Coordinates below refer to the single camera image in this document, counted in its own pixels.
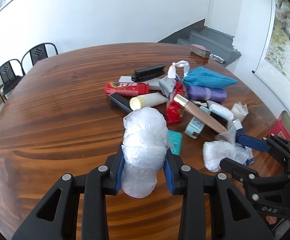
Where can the hanging wall scroll painting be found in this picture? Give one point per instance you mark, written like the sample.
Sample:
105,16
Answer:
285,42

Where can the purple garbage bag roll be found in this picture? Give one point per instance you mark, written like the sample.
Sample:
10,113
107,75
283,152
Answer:
205,93

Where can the white scrub brush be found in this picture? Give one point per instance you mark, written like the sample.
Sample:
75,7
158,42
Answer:
220,111

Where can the white tube with cream cap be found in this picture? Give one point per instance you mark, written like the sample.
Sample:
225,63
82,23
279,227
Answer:
150,99

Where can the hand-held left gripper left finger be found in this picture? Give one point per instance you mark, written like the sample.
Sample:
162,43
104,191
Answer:
119,172

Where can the red storage box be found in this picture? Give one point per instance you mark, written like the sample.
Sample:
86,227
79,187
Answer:
280,130

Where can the black metal chair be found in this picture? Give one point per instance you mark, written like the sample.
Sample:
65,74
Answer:
8,72
38,52

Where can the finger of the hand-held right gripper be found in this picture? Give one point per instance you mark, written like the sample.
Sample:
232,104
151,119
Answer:
237,171
252,143

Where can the small teal box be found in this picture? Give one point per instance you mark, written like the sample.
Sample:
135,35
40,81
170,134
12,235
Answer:
176,141

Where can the white door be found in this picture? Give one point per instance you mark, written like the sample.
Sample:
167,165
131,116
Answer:
225,5

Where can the clear plastic bag bundle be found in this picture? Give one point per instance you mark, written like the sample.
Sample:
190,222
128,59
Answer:
142,135

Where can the red rainbow snack packet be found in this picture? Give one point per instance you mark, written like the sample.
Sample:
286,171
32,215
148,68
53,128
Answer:
124,88

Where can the pink paper block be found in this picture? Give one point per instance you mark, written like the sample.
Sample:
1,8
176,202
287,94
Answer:
200,51

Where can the grey blue soft packet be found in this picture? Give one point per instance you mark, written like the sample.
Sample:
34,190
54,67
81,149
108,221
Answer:
166,85

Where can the grey stairs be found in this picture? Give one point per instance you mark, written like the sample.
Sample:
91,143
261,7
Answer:
210,37

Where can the light blue patterned box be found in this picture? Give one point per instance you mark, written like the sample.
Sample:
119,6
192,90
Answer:
193,127

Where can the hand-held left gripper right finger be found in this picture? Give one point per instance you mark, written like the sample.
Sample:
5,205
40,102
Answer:
168,175

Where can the red patterned snack packet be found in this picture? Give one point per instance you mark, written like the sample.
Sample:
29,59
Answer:
173,112

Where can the person's right hand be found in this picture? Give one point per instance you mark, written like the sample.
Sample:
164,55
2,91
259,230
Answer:
271,220

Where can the white flat box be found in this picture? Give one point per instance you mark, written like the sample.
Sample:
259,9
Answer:
156,83

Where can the small white plastic bag bundle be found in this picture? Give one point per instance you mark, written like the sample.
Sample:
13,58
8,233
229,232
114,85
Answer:
215,153

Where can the small white blue bottle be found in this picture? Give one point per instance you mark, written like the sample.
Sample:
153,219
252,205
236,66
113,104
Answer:
237,125

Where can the beige cosmetic tube gold cap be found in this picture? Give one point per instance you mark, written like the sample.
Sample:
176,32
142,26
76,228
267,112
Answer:
202,117

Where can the black rectangular case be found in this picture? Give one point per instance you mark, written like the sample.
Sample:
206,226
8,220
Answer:
119,102

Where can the clear wrapper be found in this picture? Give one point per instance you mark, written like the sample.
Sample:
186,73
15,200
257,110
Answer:
238,111

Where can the blue cloth pouch white ribbon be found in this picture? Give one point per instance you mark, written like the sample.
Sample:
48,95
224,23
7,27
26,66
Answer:
207,78

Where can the silver foil blister pack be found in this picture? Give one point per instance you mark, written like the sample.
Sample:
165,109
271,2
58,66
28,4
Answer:
217,58

